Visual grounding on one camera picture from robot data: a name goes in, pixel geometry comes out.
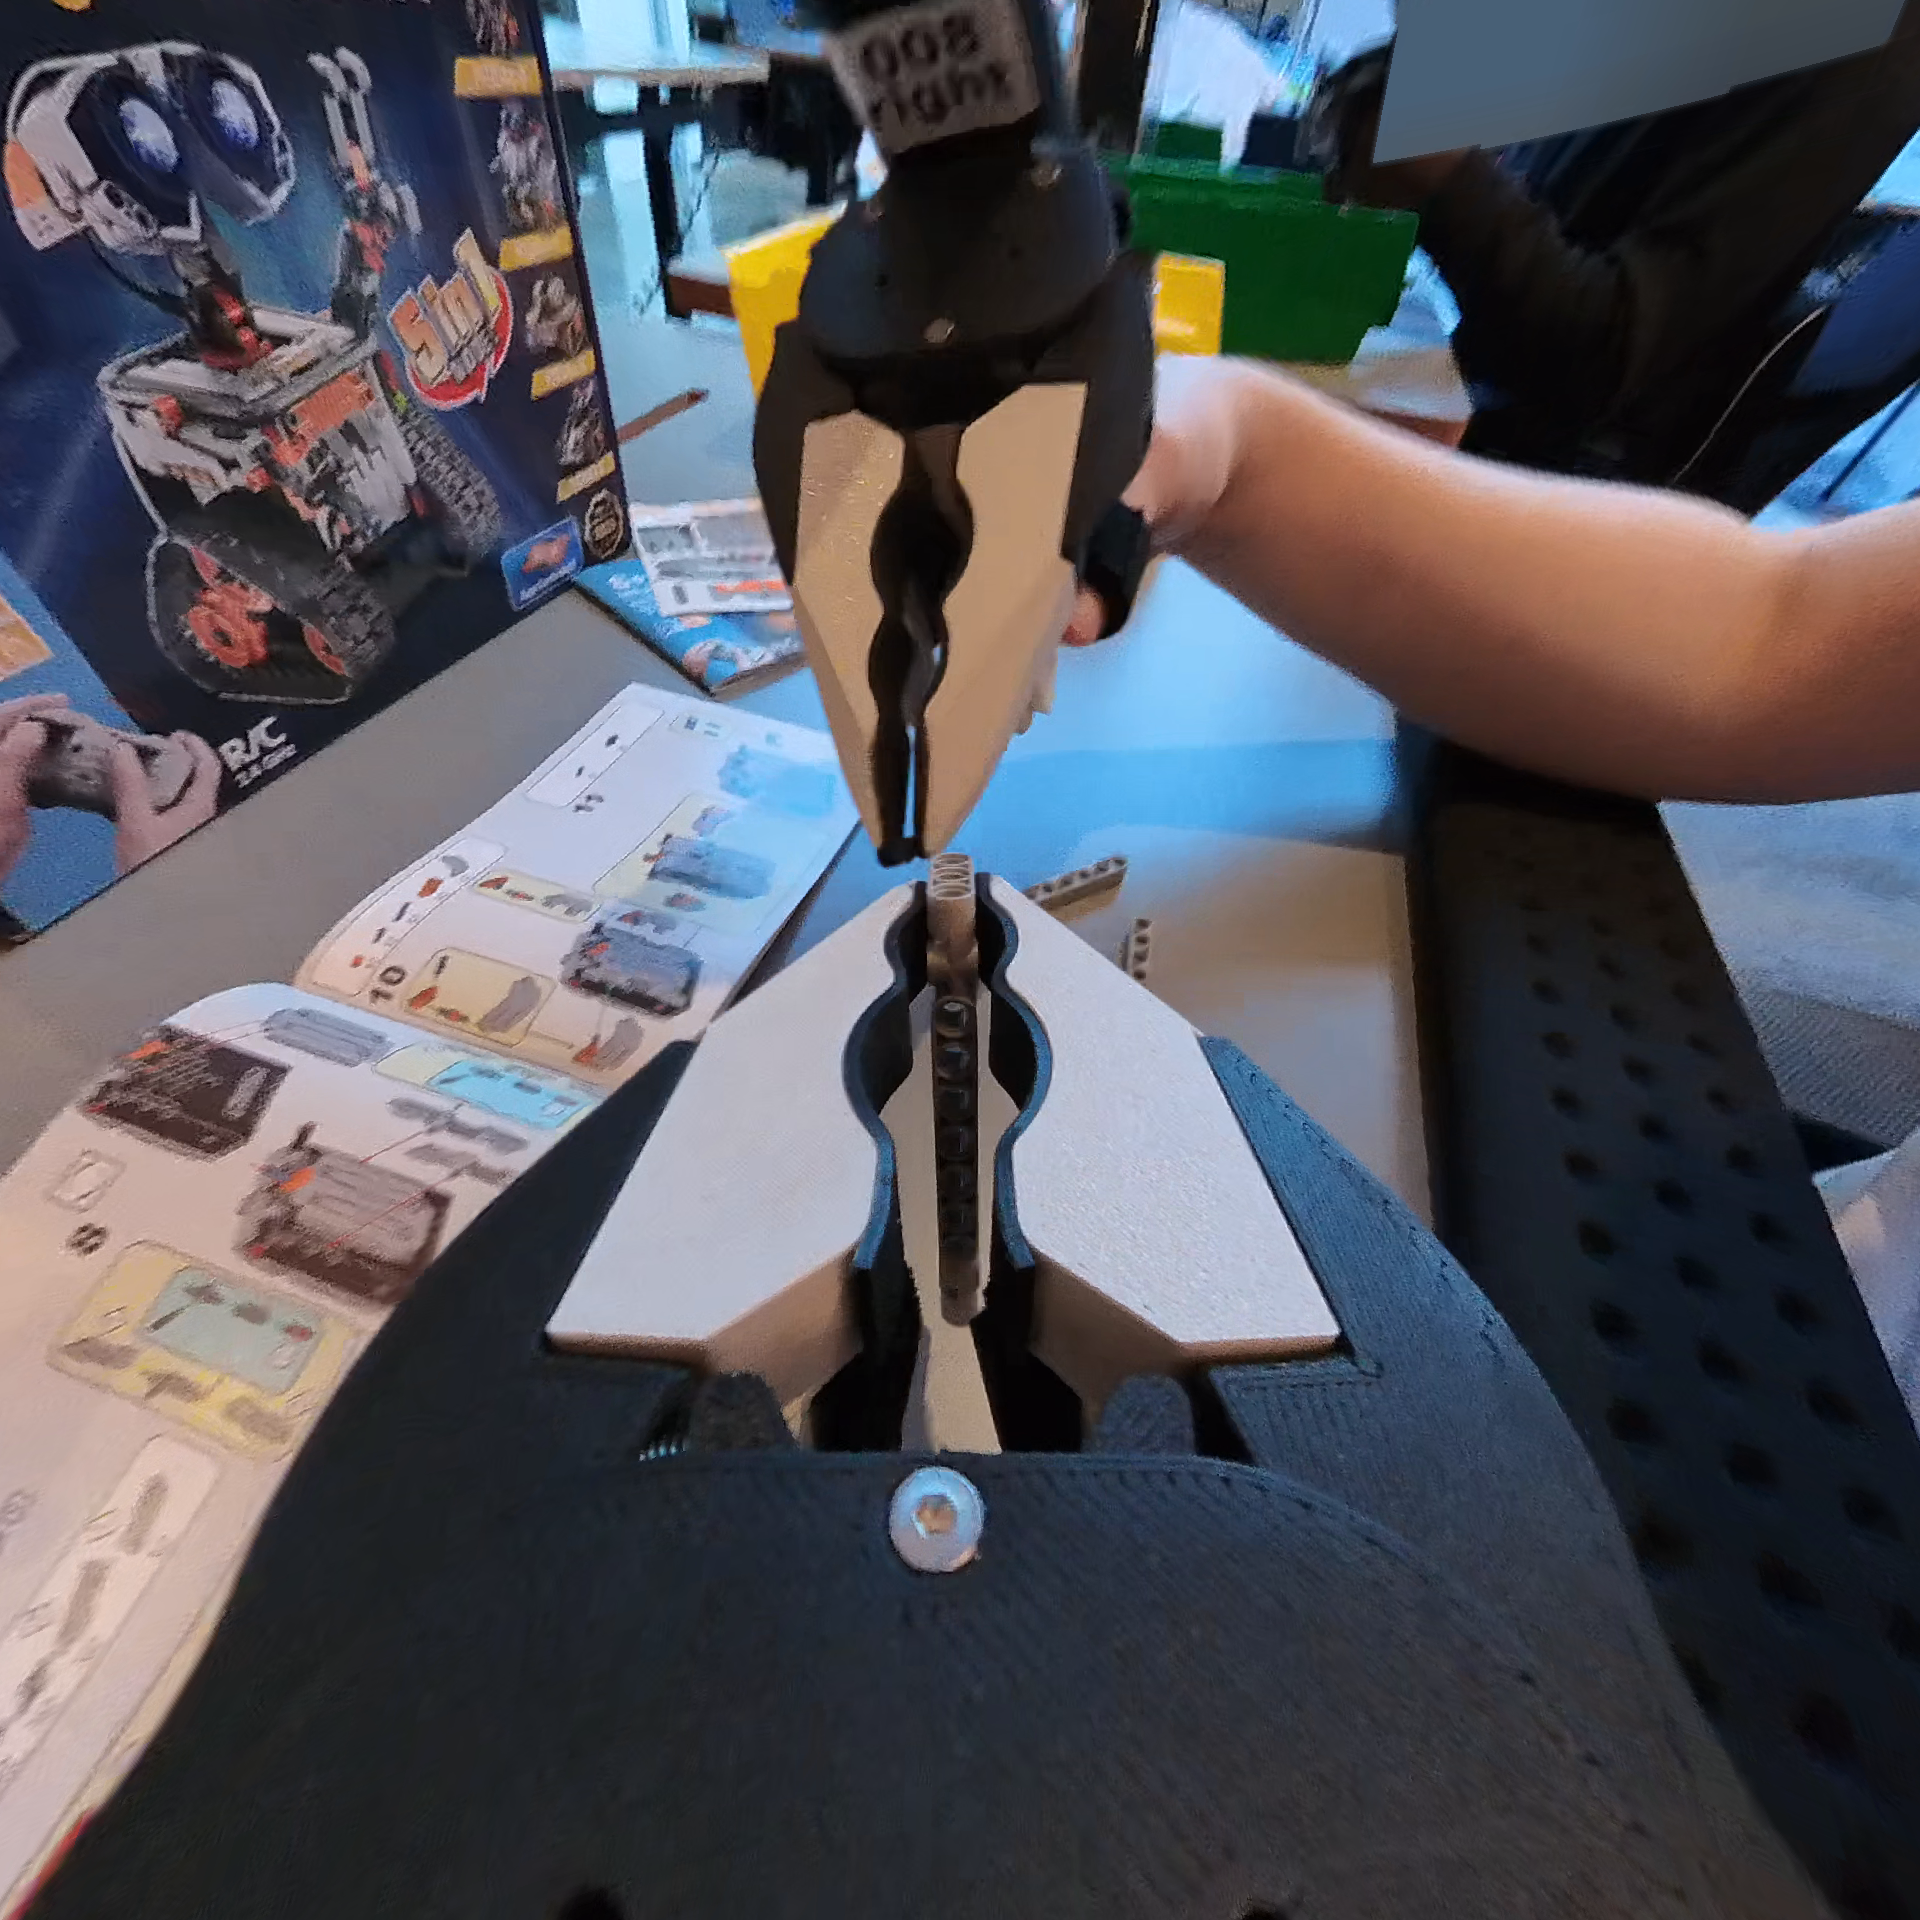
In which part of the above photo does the grey beam with end connector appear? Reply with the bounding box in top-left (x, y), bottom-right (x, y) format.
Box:
top-left (907, 854), bottom-right (992, 1319)

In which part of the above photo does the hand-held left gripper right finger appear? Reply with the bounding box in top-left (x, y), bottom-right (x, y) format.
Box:
top-left (982, 879), bottom-right (1338, 1441)

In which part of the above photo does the person's right forearm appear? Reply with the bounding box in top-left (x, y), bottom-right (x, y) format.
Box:
top-left (1221, 377), bottom-right (1920, 803)

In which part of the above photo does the green storage bin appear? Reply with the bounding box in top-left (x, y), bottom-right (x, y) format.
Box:
top-left (1113, 119), bottom-right (1414, 369)

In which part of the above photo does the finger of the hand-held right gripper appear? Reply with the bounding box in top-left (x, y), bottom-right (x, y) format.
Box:
top-left (897, 384), bottom-right (1091, 860)
top-left (786, 416), bottom-right (913, 869)

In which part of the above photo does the yellow storage bin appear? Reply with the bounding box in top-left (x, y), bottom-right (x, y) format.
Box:
top-left (726, 204), bottom-right (1226, 403)

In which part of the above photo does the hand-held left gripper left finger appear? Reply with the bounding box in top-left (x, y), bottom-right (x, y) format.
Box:
top-left (549, 883), bottom-right (913, 1441)

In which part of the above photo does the brown-edged office desk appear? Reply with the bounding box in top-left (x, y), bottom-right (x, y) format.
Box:
top-left (549, 39), bottom-right (769, 198)

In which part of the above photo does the black perforated pad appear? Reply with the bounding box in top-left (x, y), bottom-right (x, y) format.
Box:
top-left (1413, 741), bottom-right (1920, 1920)

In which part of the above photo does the blue booklet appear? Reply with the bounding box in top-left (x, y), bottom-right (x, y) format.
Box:
top-left (575, 561), bottom-right (821, 698)

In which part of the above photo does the open instruction manual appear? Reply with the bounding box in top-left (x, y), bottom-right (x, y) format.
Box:
top-left (0, 687), bottom-right (863, 1882)

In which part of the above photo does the blue robot kit box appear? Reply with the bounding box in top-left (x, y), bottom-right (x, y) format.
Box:
top-left (0, 0), bottom-right (625, 943)

